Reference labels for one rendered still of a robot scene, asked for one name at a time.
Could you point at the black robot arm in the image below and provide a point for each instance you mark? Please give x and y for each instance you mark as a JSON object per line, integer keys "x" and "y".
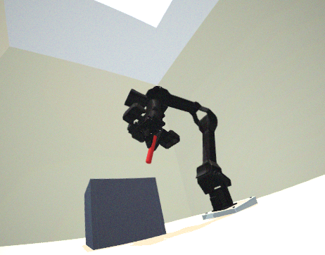
{"x": 209, "y": 174}

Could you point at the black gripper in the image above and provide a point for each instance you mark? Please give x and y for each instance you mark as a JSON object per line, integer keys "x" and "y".
{"x": 151, "y": 124}

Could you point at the red peg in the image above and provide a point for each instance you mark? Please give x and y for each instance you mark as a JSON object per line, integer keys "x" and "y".
{"x": 151, "y": 150}

